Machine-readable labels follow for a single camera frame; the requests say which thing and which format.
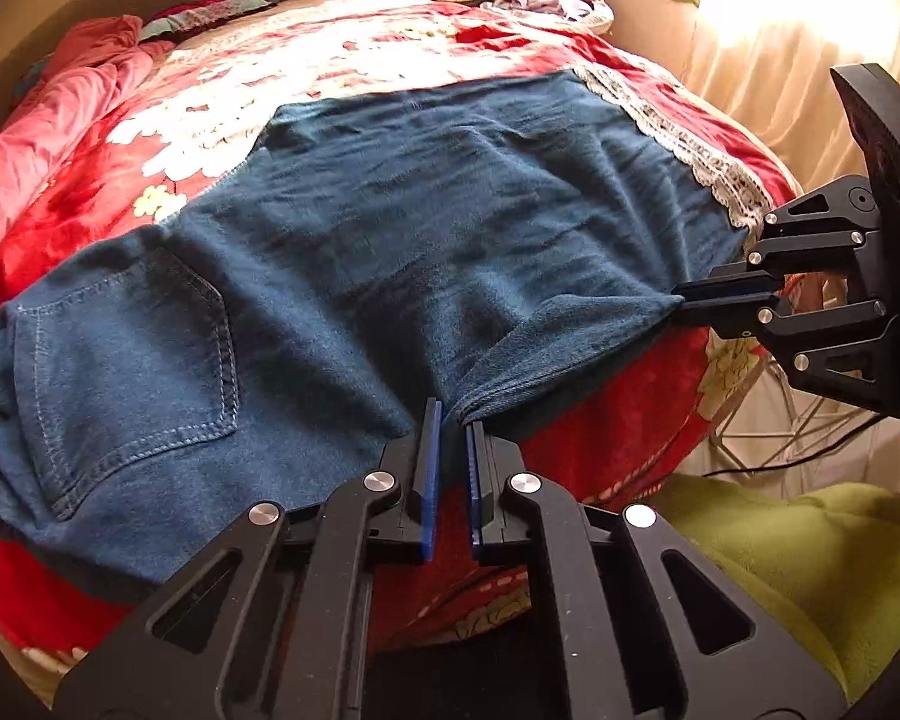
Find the pink quilt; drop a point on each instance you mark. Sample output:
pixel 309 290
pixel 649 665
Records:
pixel 37 135

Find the patterned pillow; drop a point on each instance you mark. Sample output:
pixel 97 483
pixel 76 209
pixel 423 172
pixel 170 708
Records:
pixel 210 11

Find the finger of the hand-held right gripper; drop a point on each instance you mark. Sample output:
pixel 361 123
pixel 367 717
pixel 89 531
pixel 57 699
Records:
pixel 720 313
pixel 720 281

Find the blue denim pants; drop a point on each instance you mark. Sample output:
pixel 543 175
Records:
pixel 390 240

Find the cream curtain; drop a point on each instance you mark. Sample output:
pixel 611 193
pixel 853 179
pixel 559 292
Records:
pixel 780 75

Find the red floral bedspread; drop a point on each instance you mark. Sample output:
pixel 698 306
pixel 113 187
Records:
pixel 90 187

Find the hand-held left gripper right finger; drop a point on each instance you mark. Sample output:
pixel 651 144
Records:
pixel 475 487

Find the white cabinet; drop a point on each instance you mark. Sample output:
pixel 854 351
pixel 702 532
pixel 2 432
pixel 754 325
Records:
pixel 652 30

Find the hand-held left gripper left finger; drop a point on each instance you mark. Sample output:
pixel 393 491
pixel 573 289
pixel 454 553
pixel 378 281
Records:
pixel 431 480

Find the lavender cloth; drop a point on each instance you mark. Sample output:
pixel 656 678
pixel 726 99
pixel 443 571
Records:
pixel 555 4

